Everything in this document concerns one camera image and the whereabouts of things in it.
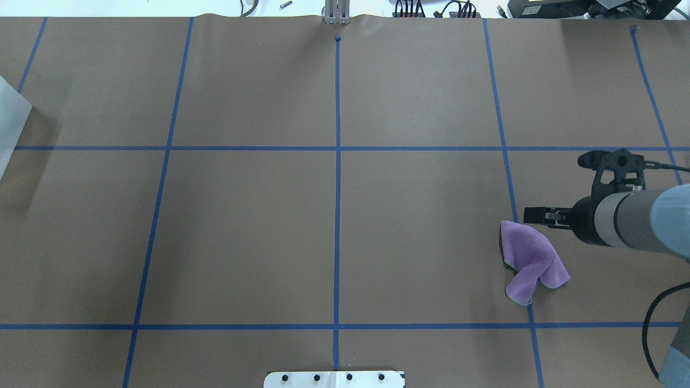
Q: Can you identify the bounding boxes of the purple cloth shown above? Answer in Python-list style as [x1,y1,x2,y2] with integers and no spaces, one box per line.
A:
[499,220,571,306]

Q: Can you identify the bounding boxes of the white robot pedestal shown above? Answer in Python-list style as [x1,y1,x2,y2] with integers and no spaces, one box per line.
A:
[263,370,406,387]

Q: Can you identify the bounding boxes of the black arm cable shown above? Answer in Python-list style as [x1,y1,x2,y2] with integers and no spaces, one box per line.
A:
[641,161,690,381]

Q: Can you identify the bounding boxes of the aluminium frame post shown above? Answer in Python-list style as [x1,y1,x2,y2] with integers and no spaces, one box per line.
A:
[321,0,351,25]

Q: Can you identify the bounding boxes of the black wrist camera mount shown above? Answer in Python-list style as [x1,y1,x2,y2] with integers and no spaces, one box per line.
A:
[577,148,646,199]

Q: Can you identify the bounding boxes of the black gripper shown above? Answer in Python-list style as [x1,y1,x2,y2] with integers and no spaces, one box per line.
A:
[524,197,597,243]

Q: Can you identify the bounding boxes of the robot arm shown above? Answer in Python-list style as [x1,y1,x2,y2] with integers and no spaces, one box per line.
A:
[523,184,689,387]

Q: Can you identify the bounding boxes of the clear plastic box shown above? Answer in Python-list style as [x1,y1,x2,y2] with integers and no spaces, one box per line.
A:
[1,77,32,175]

